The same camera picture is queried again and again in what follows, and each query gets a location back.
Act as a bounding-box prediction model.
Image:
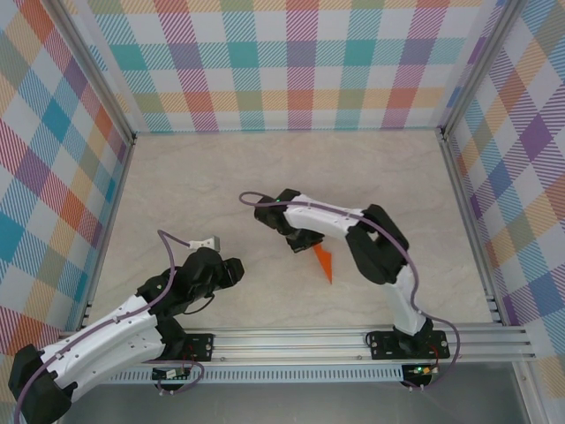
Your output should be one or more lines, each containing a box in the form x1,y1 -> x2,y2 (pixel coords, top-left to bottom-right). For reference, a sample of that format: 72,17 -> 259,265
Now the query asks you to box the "orange paper sheet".
312,246 -> 335,285

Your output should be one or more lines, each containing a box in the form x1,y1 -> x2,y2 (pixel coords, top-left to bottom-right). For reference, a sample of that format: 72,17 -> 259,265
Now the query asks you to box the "small left circuit board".
150,367 -> 192,382

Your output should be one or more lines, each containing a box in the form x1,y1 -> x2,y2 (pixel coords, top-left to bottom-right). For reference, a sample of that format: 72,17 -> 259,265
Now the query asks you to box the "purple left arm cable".
11,229 -> 206,424

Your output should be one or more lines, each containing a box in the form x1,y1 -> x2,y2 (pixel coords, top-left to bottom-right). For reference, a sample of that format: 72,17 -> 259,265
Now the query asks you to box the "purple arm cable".
11,229 -> 206,424
238,190 -> 461,392

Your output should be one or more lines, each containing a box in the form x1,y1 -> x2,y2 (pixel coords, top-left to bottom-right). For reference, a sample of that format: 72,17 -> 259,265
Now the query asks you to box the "thin black left gripper cable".
182,292 -> 216,316

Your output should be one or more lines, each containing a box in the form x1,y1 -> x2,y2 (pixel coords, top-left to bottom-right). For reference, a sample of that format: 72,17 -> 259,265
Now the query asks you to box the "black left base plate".
133,332 -> 215,364

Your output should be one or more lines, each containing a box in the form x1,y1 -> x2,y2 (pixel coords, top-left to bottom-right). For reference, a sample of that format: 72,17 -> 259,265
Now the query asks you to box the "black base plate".
367,330 -> 451,361
133,332 -> 215,364

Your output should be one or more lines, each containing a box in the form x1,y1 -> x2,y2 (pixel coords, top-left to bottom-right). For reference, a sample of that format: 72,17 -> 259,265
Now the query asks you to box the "aluminium side rail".
76,136 -> 136,333
438,132 -> 505,327

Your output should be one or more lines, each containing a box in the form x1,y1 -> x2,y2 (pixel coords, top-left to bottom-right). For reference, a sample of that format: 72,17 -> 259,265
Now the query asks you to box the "long aluminium mounting rail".
49,323 -> 538,367

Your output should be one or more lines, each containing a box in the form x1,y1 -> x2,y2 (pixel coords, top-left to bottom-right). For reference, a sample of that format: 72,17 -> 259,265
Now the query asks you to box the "slotted grey cable duct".
69,366 -> 405,385

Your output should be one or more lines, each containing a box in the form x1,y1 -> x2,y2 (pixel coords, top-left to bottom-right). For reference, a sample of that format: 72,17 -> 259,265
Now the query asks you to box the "thin black loop cable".
365,325 -> 392,348

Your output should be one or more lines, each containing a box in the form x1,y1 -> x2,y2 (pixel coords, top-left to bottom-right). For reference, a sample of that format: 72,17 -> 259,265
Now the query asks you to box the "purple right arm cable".
238,190 -> 461,392

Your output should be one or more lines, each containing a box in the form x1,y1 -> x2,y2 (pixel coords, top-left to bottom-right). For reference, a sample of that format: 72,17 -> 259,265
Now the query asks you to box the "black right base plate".
367,330 -> 451,361

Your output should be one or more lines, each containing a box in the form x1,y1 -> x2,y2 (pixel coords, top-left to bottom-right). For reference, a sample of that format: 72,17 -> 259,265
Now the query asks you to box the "aluminium frame post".
45,0 -> 138,148
436,0 -> 529,143

